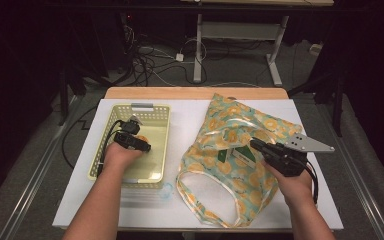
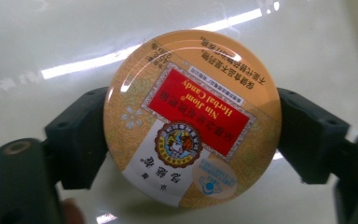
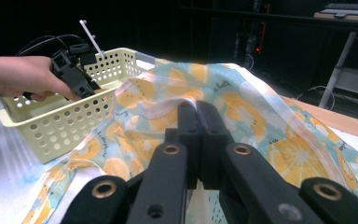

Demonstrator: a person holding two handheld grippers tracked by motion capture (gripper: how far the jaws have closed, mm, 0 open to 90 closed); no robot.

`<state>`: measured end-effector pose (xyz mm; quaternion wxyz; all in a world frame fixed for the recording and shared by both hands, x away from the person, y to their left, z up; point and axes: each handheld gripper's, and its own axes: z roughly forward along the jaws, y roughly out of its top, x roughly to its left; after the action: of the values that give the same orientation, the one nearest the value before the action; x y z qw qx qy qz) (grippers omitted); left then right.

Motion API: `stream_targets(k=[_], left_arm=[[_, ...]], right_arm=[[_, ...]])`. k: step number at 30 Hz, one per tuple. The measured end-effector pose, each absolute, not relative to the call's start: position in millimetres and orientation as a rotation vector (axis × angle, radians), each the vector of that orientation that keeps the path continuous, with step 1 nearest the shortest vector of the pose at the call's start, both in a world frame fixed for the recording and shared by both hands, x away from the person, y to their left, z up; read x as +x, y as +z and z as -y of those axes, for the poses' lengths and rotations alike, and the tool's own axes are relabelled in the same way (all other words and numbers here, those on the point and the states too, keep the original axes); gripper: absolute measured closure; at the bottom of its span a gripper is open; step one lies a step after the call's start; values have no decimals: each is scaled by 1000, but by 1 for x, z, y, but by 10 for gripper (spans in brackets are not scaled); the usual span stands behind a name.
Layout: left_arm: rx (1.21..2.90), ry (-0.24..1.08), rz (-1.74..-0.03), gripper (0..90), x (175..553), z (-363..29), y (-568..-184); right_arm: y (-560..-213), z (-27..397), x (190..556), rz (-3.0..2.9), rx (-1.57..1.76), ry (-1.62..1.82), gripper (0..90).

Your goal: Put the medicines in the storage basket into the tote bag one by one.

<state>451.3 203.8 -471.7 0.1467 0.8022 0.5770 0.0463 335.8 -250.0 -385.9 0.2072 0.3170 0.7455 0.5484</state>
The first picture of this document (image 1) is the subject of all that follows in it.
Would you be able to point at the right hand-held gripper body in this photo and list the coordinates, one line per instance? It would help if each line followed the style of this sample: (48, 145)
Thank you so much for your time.
(286, 160)

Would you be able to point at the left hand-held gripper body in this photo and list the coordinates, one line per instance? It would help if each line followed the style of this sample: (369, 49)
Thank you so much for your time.
(128, 140)

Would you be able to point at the pale yellow perforated plastic basket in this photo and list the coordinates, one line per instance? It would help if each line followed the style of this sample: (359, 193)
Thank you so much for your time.
(153, 160)

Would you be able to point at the green and white carton box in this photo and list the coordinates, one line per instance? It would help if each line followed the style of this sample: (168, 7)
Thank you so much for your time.
(244, 155)

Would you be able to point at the orange-slice print fabric bag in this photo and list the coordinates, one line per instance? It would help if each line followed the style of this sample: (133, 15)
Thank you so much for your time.
(220, 186)

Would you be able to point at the person's left hand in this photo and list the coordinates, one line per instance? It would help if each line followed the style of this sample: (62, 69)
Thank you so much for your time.
(121, 158)

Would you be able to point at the person's right hand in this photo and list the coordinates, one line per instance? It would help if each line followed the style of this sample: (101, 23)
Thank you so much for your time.
(293, 188)

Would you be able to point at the black metal stand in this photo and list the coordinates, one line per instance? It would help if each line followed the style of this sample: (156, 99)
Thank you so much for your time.
(337, 100)
(65, 96)

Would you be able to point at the white table mat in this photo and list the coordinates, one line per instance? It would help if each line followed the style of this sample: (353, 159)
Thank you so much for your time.
(80, 200)

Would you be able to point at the small white power adapter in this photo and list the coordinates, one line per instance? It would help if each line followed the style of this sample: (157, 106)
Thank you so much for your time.
(179, 57)

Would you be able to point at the metal floor rail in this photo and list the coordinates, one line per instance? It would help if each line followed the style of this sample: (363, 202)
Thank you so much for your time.
(36, 176)
(363, 186)

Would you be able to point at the white metal frame desk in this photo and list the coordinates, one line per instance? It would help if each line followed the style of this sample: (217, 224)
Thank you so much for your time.
(240, 30)

